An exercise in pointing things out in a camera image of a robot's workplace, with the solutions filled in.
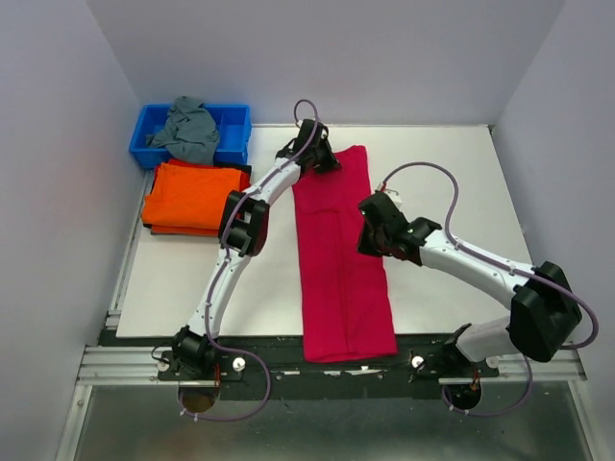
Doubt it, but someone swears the magenta t shirt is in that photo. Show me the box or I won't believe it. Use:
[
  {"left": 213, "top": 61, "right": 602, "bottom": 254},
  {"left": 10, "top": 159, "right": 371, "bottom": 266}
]
[{"left": 292, "top": 146, "right": 398, "bottom": 363}]

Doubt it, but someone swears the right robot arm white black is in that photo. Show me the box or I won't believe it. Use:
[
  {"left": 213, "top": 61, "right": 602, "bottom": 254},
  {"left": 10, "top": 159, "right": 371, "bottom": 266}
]
[{"left": 357, "top": 192, "right": 581, "bottom": 376}]

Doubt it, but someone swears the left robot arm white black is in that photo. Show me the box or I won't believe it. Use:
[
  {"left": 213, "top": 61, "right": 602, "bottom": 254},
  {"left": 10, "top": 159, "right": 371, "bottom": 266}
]
[{"left": 172, "top": 119, "right": 340, "bottom": 379}]

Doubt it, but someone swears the blue plastic bin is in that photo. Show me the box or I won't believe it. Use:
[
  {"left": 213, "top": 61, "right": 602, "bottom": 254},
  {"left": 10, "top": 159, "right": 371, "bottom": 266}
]
[{"left": 129, "top": 104, "right": 252, "bottom": 170}]

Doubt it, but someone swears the grey t shirt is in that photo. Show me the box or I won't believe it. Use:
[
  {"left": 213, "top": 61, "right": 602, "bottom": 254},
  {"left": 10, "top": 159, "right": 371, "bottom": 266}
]
[{"left": 146, "top": 96, "right": 220, "bottom": 165}]

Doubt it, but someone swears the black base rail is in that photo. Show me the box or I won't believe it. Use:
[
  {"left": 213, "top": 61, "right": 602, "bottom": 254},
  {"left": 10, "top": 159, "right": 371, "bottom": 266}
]
[{"left": 158, "top": 333, "right": 503, "bottom": 407}]

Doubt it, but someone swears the aluminium extrusion frame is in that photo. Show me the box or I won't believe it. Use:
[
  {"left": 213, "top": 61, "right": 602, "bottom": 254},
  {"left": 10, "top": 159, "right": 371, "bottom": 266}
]
[{"left": 74, "top": 311, "right": 588, "bottom": 390}]

